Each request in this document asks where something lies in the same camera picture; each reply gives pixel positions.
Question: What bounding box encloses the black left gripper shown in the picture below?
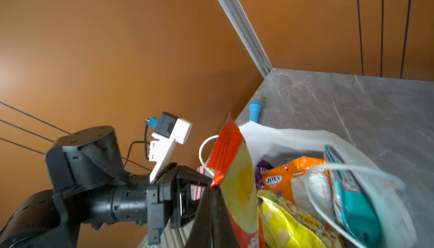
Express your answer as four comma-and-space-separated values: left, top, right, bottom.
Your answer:
147, 163, 212, 245

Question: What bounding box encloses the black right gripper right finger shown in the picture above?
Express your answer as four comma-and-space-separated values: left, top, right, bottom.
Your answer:
211, 187, 240, 248

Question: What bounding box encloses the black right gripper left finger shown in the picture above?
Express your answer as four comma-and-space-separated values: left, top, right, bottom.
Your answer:
185, 188, 212, 248

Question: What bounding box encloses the red snack packet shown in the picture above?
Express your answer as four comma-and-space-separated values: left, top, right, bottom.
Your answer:
208, 115, 266, 248

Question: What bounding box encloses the yellow snack bag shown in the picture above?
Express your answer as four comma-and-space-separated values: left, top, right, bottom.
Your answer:
257, 190, 345, 248

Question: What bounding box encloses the purple snack bag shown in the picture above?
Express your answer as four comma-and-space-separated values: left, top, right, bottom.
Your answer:
254, 160, 274, 190

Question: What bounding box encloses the orange snack bag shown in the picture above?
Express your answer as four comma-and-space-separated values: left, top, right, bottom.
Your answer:
262, 157, 335, 219

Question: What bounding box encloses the teal Fox's candy bag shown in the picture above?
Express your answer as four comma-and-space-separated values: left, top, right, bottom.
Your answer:
323, 145, 384, 248

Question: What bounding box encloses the floral paper gift bag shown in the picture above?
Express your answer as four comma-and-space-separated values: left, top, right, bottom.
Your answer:
201, 122, 418, 248

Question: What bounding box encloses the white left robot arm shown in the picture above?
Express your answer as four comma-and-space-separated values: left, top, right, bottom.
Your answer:
1, 126, 211, 248

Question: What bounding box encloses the pink plastic clip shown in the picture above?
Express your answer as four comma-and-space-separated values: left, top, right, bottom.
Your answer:
194, 166, 206, 201

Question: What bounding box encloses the aluminium frame rail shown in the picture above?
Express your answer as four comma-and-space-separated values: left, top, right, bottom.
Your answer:
139, 222, 193, 248

